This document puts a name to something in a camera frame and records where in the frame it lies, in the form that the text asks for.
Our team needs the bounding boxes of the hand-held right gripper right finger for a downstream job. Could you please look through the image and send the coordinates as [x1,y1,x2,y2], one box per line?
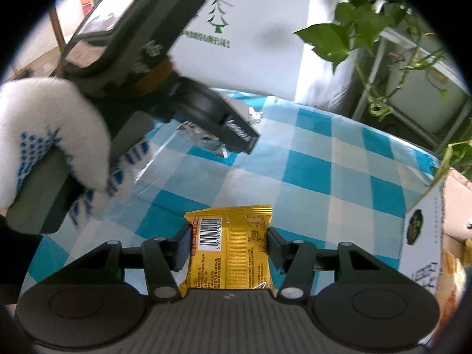
[266,227,403,302]

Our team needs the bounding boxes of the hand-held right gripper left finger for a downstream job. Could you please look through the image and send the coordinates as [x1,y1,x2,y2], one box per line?
[55,223,193,302]

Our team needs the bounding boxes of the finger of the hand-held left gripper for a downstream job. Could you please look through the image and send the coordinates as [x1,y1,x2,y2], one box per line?
[217,96,260,155]

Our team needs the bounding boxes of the dark blue foil snack packet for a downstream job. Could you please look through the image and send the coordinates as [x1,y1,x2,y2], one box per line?
[176,105,264,160]

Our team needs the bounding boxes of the yellow snack packet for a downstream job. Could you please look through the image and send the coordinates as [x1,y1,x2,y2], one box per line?
[179,204,275,290]

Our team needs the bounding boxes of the cardboard box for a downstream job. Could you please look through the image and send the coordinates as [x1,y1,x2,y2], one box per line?
[400,168,472,303]

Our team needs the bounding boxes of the person's left hand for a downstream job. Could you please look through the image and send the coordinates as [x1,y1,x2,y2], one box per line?
[0,77,150,225]

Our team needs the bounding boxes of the blue checkered tablecloth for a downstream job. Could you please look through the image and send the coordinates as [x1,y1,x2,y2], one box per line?
[22,88,443,303]

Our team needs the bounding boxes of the white tree-print carton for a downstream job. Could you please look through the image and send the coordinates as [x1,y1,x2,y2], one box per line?
[168,0,314,102]

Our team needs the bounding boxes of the green pothos plant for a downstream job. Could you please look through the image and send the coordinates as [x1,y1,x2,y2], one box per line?
[295,0,472,192]

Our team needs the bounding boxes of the white plastic container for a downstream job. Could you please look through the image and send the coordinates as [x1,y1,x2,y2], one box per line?
[387,42,471,133]

